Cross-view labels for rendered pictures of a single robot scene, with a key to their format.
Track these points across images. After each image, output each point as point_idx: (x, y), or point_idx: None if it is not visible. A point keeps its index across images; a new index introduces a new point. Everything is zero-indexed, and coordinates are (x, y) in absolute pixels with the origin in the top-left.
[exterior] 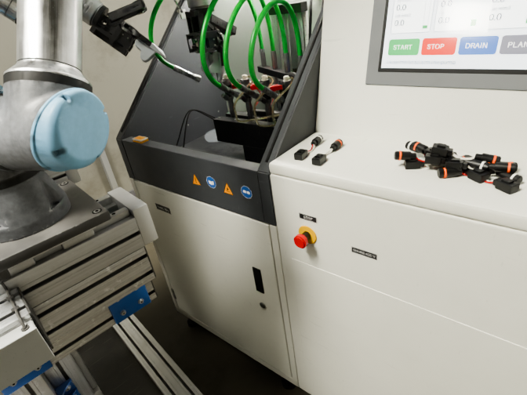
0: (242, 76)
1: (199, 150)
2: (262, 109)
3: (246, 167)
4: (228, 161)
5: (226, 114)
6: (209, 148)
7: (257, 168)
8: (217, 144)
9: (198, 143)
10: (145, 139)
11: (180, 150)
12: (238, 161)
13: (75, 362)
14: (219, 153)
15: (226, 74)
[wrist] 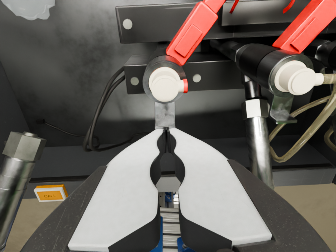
0: (297, 94)
1: (59, 57)
2: (256, 2)
3: (313, 183)
4: (276, 182)
5: (124, 43)
6: (71, 41)
7: (330, 179)
8: (65, 14)
9: (18, 32)
10: (63, 192)
11: (165, 185)
12: (291, 175)
13: (164, 197)
14: (112, 50)
15: (174, 95)
